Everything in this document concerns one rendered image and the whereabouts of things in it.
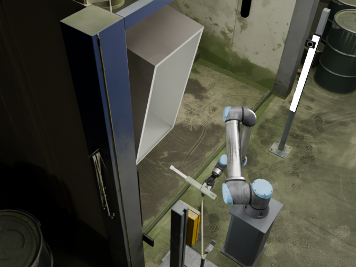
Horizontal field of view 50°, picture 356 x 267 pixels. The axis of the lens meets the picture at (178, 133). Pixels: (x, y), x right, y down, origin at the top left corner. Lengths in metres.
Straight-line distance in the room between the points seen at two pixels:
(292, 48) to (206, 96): 1.13
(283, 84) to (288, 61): 0.33
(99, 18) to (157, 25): 1.18
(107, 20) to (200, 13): 3.42
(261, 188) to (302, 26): 2.16
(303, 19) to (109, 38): 3.02
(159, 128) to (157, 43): 1.24
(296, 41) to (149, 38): 2.22
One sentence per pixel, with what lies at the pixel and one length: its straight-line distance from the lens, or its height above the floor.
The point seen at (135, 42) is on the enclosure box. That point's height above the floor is 1.68.
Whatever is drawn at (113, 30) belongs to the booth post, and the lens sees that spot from 1.57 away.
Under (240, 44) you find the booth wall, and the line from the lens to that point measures 4.80.
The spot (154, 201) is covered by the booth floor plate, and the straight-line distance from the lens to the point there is 3.63.
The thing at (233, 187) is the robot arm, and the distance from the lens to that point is 2.70.
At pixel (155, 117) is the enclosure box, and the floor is 0.50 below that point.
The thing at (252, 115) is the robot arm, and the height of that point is 1.10.
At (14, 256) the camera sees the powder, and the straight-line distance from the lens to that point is 2.61.
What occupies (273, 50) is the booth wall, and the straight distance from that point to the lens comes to 4.62.
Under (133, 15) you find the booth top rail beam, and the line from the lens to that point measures 1.64.
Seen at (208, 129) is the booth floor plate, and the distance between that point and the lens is 4.26.
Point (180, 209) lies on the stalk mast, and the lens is 1.68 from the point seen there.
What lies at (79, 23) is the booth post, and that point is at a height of 2.29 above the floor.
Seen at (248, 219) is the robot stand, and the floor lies 0.64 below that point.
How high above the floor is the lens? 3.06
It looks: 46 degrees down
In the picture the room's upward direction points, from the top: 2 degrees clockwise
